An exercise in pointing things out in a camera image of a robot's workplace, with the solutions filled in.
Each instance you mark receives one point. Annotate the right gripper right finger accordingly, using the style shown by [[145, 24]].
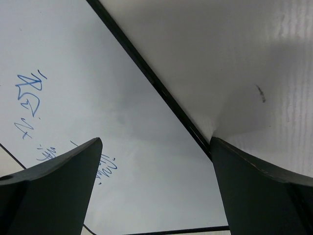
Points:
[[261, 198]]

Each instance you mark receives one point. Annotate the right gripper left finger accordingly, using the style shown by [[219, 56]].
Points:
[[50, 198]]

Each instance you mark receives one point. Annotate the white whiteboard black frame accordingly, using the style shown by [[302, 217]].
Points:
[[65, 79]]

